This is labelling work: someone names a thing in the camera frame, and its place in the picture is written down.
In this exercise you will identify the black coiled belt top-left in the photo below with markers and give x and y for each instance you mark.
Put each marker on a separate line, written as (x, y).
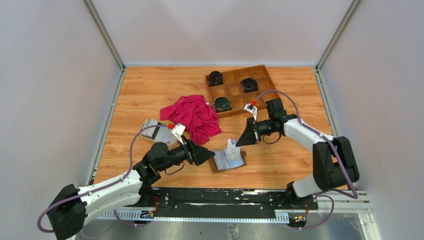
(215, 78)

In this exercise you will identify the aluminium frame rail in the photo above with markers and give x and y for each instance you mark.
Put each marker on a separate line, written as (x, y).
(338, 217)

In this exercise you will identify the white patterned credit card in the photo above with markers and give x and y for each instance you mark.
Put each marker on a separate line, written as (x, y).
(233, 152)

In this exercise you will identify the magenta cloth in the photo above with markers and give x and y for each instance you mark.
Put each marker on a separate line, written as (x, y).
(198, 116)

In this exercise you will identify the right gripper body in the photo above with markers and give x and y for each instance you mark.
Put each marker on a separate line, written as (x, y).
(265, 127)

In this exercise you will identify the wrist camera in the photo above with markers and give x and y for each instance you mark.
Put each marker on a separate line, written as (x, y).
(177, 131)
(252, 108)

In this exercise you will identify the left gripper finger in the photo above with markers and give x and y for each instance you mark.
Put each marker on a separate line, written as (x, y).
(202, 155)
(195, 148)

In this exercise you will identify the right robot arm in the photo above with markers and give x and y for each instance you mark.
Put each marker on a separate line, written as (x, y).
(333, 161)

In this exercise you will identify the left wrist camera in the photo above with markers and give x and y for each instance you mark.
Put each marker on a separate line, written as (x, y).
(177, 131)

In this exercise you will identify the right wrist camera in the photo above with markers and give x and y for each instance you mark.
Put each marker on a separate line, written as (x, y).
(252, 108)

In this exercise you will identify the black coiled belt bottom-left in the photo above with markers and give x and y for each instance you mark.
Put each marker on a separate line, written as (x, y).
(222, 104)

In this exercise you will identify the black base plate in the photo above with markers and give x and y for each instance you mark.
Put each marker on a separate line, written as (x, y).
(221, 203)

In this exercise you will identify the black coiled belt centre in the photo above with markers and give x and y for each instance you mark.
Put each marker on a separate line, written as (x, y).
(249, 85)

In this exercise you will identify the wooden compartment tray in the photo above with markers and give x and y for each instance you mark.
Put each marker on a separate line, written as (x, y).
(230, 90)

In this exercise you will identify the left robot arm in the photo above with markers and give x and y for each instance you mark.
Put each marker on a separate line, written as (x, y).
(74, 207)

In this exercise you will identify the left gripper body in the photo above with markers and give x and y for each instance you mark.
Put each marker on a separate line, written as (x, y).
(181, 154)

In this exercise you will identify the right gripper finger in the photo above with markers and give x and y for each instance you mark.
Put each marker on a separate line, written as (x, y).
(247, 138)
(250, 129)

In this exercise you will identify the brown leather card holder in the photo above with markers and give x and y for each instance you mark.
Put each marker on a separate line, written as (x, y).
(219, 162)

